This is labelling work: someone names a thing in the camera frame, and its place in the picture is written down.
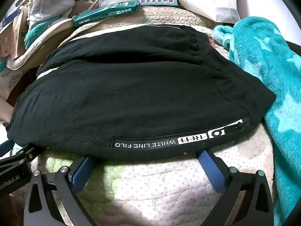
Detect cardboard box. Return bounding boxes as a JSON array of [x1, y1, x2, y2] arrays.
[[0, 12, 26, 59]]

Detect teal box with shapes print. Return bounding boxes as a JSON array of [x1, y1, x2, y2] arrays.
[[137, 0, 178, 6]]

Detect teal packet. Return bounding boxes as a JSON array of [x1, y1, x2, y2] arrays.
[[25, 25, 50, 50]]

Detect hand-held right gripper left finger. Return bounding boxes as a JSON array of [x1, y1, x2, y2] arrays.
[[24, 155, 97, 226]]

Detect green paper ream package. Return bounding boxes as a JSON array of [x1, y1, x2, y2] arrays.
[[72, 0, 139, 27]]

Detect teal knotted cord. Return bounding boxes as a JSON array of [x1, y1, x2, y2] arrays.
[[212, 16, 301, 226]]

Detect clear plastic bag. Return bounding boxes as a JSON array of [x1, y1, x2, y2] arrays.
[[27, 0, 76, 26]]

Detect quilted patterned bed cover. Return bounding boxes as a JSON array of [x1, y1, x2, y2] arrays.
[[0, 6, 283, 226]]

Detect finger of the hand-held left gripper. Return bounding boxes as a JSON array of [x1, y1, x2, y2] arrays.
[[0, 144, 41, 168], [0, 138, 14, 157]]

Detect black pants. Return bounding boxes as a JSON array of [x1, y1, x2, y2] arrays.
[[7, 24, 277, 162]]

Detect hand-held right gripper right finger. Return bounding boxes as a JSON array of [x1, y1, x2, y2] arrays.
[[198, 149, 274, 226]]

